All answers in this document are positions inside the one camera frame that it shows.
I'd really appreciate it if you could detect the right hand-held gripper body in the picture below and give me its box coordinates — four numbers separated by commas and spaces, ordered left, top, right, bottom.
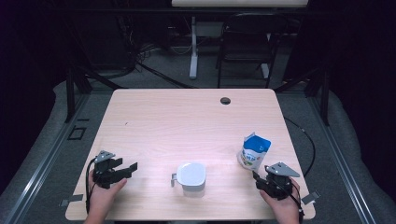
260, 161, 301, 201

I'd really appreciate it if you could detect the blue and white salt bag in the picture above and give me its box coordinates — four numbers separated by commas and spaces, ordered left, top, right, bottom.
236, 132, 272, 173

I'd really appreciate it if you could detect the black folding chair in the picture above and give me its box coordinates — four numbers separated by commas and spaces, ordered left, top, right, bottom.
215, 12, 288, 89

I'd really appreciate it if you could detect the person's right hand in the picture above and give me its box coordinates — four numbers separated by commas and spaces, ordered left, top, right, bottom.
260, 179, 302, 218

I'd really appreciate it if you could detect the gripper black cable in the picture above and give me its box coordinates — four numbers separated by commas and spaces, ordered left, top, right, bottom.
85, 157, 98, 215
281, 178, 305, 224

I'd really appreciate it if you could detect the white desk leg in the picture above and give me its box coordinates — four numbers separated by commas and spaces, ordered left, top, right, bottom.
189, 16, 200, 80

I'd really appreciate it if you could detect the person's left hand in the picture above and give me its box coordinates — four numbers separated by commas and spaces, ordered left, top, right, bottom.
88, 172, 128, 217

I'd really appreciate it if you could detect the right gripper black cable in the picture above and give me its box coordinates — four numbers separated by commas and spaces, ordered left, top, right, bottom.
281, 178, 305, 224

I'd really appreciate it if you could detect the bundle of black cables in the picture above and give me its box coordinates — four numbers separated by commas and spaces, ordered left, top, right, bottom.
134, 43, 195, 90

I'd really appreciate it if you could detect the black metal stand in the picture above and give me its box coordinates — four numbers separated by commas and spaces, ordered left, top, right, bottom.
64, 65, 93, 124
304, 66, 332, 127

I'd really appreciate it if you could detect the aluminium floor rail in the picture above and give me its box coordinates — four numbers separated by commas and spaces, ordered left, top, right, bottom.
307, 95, 378, 224
0, 92, 92, 224

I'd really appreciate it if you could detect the grey metal table bracket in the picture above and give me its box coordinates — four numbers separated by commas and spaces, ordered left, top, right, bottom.
59, 193, 84, 208
301, 190, 321, 206

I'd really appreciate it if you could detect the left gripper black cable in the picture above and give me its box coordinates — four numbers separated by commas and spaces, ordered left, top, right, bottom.
85, 157, 98, 215

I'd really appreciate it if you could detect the black floor socket frame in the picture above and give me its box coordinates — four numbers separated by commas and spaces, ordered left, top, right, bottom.
67, 125, 88, 141

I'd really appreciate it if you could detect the black floor cable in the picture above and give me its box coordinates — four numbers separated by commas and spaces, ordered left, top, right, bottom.
284, 117, 317, 178

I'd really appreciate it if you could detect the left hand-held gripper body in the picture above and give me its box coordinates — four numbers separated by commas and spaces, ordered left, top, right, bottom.
92, 150, 126, 189

